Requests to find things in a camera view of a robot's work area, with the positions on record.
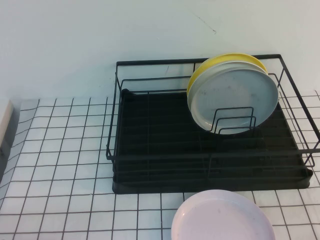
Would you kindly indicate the grey-blue plate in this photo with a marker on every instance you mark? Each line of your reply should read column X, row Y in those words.
column 235, row 90

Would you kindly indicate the white plate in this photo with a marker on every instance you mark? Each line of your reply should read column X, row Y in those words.
column 212, row 69

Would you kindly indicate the yellow plate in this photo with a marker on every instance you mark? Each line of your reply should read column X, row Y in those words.
column 215, row 60

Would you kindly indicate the pale pink plate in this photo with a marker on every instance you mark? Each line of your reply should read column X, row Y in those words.
column 220, row 220

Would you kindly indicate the black plastic drip tray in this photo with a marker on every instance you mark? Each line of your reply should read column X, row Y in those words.
column 162, row 125

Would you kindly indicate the white grid-pattern tablecloth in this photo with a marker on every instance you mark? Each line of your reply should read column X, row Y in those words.
column 62, row 150

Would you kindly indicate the beige and grey box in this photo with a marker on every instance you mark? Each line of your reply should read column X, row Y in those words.
column 6, row 120

